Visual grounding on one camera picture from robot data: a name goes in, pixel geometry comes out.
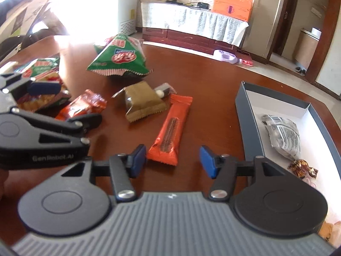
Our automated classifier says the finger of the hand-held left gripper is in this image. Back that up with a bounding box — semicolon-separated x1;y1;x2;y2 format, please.
0;73;62;109
8;107;103;150

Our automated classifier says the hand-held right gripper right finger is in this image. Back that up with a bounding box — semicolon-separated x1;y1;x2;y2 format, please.
200;145;283;202

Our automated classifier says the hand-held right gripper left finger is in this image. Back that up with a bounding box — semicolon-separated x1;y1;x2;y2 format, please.
61;144;147;203

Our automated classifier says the small red snack packet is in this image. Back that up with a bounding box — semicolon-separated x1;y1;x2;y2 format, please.
55;89;107;120

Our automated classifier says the green red chips bag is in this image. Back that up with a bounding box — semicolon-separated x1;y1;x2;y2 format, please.
14;55;72;112

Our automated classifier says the orange snack bar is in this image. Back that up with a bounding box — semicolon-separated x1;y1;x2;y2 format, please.
146;94;193;167

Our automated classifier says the olive snack packet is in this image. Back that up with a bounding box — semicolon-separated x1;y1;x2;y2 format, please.
112;81;169;123

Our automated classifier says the green triangular snack bag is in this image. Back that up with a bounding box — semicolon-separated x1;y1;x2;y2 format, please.
87;33;154;78

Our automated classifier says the small grey white packet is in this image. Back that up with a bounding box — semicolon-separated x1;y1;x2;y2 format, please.
154;83;177;99

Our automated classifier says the silver printed snack packet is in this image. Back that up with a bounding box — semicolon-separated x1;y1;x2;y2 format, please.
262;114;302;161

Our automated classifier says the grey shallow cardboard box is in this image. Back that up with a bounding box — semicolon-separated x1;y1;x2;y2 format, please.
235;81;341;247

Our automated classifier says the brown gold candy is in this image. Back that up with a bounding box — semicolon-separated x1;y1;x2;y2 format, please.
288;159;319;179

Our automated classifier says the yellow peanut packet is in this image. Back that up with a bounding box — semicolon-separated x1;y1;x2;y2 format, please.
319;221;337;246

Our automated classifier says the dark chair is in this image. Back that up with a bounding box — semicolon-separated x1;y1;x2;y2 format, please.
0;3;70;59

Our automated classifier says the beige printed bag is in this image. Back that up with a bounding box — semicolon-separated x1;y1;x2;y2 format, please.
0;0;52;39

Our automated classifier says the white floor-standing appliance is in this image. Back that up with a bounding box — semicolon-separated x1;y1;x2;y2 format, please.
117;0;140;37

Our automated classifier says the dark wooden television cabinet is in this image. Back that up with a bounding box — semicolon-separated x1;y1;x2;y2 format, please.
142;27;238;57

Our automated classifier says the cabinet with white cloth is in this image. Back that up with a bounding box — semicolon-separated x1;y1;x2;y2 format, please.
141;1;249;47

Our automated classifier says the beige cabinet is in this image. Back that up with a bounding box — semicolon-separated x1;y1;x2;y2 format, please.
294;30;322;71

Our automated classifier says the orange cardboard box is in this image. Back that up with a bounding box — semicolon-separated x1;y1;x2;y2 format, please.
212;0;255;22

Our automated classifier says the dark brown door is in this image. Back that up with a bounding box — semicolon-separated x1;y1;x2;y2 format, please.
274;0;291;57

